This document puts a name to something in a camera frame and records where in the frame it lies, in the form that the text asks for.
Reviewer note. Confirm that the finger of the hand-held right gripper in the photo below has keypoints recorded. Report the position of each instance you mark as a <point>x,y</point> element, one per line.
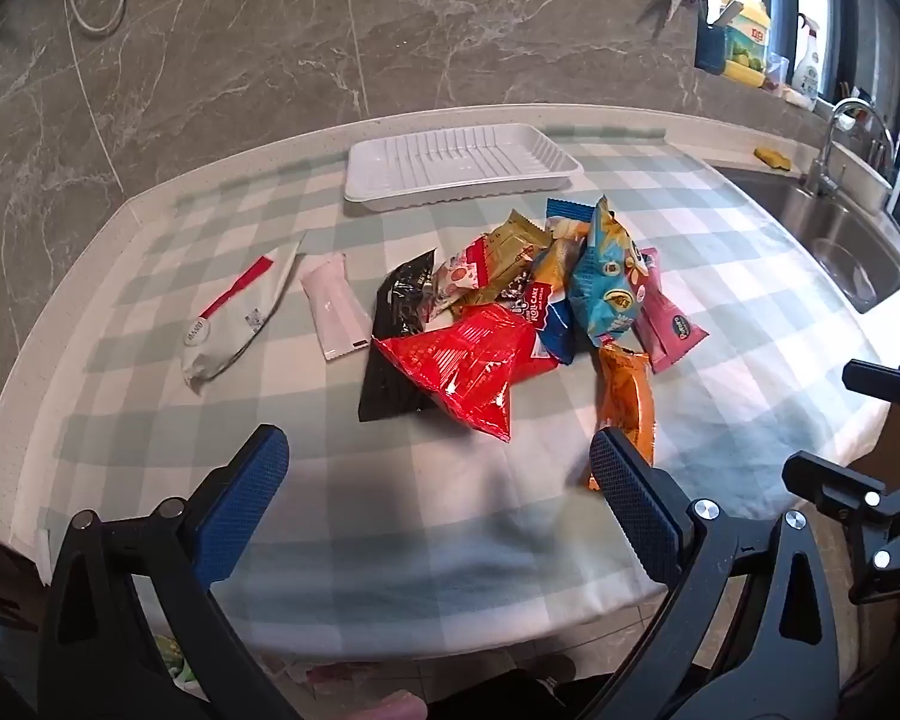
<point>892,386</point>
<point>832,487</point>

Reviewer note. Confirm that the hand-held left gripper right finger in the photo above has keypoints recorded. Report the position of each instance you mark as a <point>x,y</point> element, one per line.
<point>634,499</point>

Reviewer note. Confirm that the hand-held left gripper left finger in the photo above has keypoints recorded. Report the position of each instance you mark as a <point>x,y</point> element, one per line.
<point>244,495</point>

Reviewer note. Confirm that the white plastic tray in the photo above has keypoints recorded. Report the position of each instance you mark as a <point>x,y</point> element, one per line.
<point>457,165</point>

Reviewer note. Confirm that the steel sink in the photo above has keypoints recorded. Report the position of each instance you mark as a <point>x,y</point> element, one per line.
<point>832,247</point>

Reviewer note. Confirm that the green white checked tablecloth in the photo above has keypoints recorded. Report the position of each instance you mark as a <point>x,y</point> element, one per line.
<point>420,525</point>

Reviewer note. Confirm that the blue white cake packet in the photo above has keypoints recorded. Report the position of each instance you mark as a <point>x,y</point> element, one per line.
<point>551,322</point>

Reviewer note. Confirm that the pink white snack packet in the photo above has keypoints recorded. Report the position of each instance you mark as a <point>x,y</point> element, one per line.
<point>334,307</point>

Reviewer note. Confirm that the white dish rack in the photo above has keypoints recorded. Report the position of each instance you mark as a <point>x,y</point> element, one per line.
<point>862,180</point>

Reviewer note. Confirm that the light blue chips packet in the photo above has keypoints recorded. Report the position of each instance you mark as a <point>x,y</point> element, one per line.
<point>607,285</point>

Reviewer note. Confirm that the blue orange cartoon snack packet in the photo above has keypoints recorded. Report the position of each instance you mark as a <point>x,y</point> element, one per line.
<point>559,262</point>

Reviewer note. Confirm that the black snack packet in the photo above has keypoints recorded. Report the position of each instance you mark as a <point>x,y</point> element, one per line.
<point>399,300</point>

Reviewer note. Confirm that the yellow sponge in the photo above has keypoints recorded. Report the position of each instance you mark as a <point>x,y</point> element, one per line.
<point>772,157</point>

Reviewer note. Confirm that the white red strawberry snack packet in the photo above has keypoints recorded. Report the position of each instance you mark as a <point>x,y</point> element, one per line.
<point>457,274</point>

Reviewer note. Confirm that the gold snack packet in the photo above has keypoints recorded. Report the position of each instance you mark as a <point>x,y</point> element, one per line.
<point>506,240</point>

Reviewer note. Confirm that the white spray bottle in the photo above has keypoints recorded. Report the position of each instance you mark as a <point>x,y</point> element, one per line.
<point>806,67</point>

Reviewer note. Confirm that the blue container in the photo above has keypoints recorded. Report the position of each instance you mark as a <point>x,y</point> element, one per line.
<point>710,49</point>

